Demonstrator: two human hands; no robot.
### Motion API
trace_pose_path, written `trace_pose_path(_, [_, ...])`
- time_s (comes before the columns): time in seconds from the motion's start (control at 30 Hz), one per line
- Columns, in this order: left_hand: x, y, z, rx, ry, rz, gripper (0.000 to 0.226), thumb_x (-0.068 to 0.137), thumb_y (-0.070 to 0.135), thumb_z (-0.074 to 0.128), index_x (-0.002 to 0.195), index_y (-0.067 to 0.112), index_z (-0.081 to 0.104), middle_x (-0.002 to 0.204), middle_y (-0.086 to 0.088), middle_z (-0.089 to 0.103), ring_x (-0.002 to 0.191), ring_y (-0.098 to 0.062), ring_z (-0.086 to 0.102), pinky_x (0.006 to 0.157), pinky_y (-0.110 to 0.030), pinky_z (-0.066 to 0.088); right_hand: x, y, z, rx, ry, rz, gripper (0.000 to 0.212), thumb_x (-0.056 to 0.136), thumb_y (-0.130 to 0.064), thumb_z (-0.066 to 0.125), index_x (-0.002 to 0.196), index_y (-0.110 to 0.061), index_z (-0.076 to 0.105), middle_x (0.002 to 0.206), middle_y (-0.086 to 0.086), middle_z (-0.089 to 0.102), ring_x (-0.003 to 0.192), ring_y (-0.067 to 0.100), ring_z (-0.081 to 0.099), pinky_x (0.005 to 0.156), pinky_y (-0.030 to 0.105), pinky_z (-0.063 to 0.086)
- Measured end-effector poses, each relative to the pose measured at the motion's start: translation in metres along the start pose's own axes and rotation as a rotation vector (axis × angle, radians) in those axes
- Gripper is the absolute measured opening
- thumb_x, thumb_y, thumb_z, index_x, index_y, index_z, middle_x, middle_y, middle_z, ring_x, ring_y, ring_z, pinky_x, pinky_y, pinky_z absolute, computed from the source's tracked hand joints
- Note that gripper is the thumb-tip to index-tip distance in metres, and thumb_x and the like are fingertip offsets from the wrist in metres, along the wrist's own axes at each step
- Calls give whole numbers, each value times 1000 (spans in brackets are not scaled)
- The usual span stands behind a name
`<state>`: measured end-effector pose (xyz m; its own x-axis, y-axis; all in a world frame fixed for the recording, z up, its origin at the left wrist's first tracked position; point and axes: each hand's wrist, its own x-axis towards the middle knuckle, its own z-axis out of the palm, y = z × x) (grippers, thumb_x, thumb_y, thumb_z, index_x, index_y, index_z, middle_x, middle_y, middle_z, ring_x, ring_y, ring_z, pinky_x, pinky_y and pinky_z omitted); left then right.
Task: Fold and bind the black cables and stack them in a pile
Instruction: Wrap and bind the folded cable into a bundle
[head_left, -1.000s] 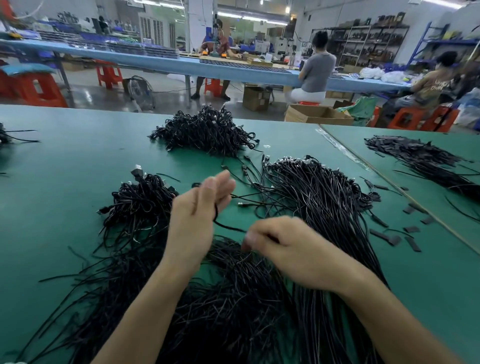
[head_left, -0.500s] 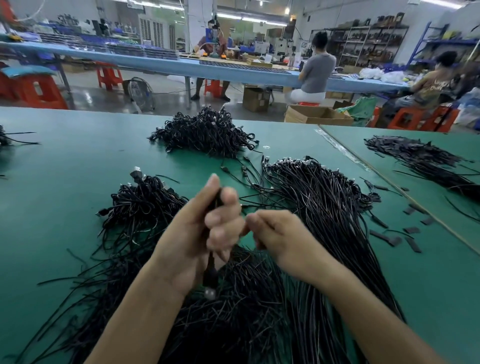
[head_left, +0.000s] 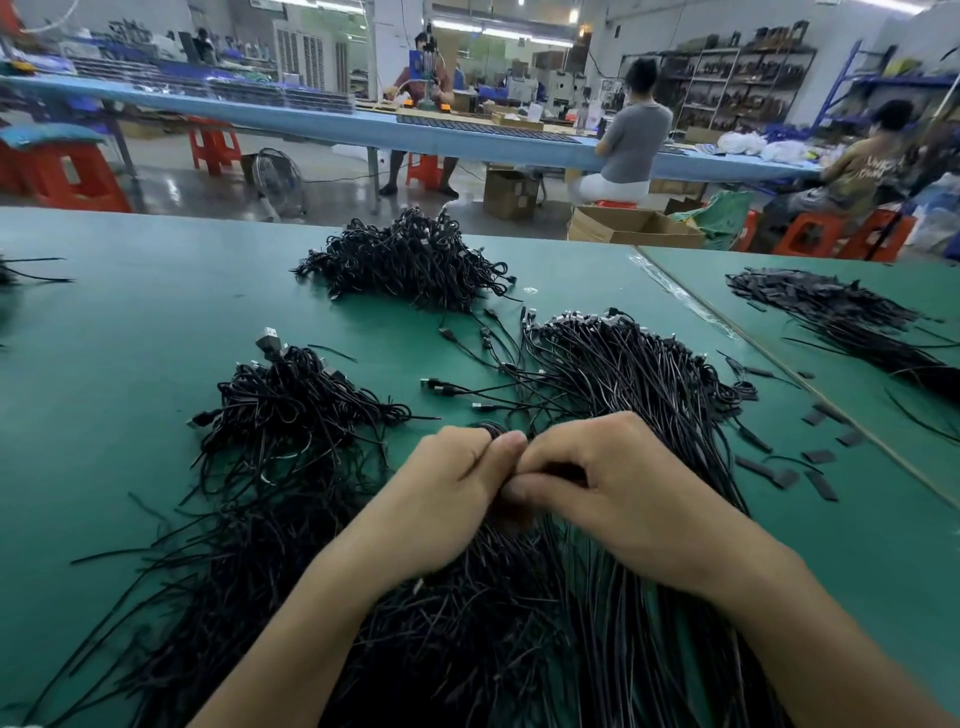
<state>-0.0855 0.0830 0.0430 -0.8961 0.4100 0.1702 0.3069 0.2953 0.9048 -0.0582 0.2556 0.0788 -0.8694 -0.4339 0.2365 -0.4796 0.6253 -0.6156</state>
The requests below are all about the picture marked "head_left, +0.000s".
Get person's left hand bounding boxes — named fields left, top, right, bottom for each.
left=337, top=427, right=530, bottom=594

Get person's right hand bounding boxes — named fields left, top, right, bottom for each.
left=502, top=412, right=782, bottom=602

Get bundle of long black cables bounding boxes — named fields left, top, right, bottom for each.
left=423, top=307, right=794, bottom=728

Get small cluster of knotted cables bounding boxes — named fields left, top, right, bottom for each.
left=190, top=330, right=414, bottom=489

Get heap of black cables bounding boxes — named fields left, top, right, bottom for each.
left=292, top=207, right=516, bottom=312
left=0, top=255, right=72, bottom=290

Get pile of black cables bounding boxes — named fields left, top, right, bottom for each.
left=22, top=333, right=579, bottom=728

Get spread of straight black cables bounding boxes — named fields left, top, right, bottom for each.
left=727, top=267, right=960, bottom=407

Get person's left forearm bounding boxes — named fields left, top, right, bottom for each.
left=192, top=547, right=384, bottom=728

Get scattered dark tie pieces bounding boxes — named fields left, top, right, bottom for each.
left=720, top=352, right=869, bottom=504

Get open cardboard box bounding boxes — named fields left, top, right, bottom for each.
left=567, top=207, right=707, bottom=249

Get green bag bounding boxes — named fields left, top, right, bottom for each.
left=675, top=190, right=756, bottom=249

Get small cardboard box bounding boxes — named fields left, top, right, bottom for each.
left=483, top=168, right=542, bottom=222

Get grey floor fan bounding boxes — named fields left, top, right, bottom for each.
left=244, top=147, right=309, bottom=222

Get long blue workbench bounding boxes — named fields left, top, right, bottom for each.
left=0, top=75, right=819, bottom=185

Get pile of white bags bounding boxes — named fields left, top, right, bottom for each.
left=717, top=130, right=812, bottom=164

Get metal storage shelf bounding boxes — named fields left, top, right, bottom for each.
left=645, top=22, right=819, bottom=134

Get white pillar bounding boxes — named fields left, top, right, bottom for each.
left=372, top=0, right=425, bottom=104

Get blue metal rack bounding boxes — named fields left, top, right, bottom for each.
left=817, top=37, right=960, bottom=129

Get red stool with blue seat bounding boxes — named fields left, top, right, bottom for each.
left=0, top=123, right=134, bottom=212

